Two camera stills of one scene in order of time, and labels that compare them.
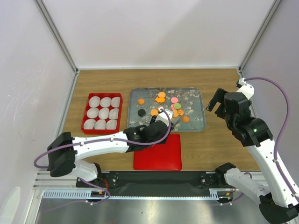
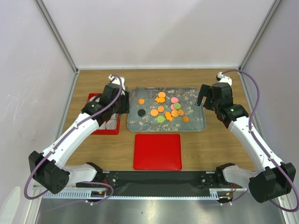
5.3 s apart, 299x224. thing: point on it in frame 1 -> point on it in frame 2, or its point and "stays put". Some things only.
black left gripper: x=153 y=119 -> x=125 y=107
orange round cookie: x=141 y=101 stays put
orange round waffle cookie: x=175 y=113 stays put
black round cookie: x=141 y=112 stays put
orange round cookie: x=154 y=112 stays put
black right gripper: x=218 y=97 -> x=204 y=92
